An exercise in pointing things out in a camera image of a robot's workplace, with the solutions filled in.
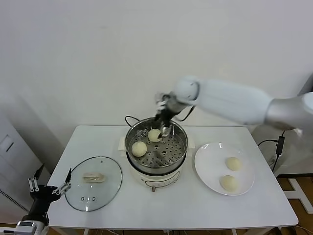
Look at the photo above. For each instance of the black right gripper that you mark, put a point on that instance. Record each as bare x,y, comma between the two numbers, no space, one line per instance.
166,116

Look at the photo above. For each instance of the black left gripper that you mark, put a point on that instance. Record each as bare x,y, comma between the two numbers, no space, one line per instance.
44,193

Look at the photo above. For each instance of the white steamed baozi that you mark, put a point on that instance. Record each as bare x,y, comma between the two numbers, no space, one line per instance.
233,163
139,148
229,183
153,135

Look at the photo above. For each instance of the round glass pot lid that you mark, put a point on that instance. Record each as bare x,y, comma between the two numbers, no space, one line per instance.
102,191

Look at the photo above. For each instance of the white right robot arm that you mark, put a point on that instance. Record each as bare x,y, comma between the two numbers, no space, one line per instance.
232,100

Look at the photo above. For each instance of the perforated steel steamer basket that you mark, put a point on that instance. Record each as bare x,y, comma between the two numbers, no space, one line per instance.
168,151

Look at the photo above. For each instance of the white electric cooker base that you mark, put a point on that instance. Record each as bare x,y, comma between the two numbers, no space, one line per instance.
159,180

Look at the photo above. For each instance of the large white plate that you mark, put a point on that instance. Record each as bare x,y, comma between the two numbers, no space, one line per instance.
210,166

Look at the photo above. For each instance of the white side desk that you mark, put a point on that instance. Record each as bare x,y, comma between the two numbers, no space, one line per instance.
293,180

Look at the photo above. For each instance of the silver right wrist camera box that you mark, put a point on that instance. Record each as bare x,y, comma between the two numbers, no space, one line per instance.
162,98

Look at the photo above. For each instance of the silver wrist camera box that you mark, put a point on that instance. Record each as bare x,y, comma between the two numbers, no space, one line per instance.
24,226
162,98

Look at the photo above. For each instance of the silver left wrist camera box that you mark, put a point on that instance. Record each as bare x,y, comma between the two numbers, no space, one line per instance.
24,226

